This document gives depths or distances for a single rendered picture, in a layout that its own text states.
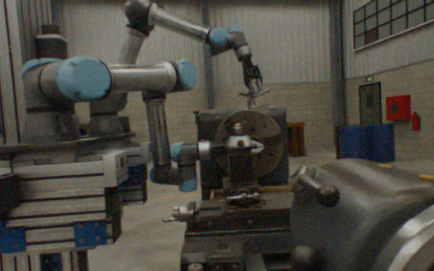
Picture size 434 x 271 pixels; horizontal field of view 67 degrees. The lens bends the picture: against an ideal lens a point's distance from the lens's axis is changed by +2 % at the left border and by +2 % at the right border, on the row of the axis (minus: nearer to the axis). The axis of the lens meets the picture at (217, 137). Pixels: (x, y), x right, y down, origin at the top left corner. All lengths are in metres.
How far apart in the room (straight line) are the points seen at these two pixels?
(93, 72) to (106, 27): 11.00
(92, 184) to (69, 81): 0.29
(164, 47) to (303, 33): 5.13
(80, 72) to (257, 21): 11.68
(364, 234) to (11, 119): 1.16
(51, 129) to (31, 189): 0.17
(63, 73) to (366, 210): 0.79
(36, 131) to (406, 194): 0.91
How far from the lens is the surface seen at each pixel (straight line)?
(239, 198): 0.82
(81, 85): 0.90
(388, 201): 0.24
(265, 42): 12.33
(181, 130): 11.34
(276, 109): 1.63
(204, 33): 1.48
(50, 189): 1.02
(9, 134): 1.27
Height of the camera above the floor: 1.19
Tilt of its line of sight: 3 degrees down
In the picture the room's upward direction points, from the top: 3 degrees counter-clockwise
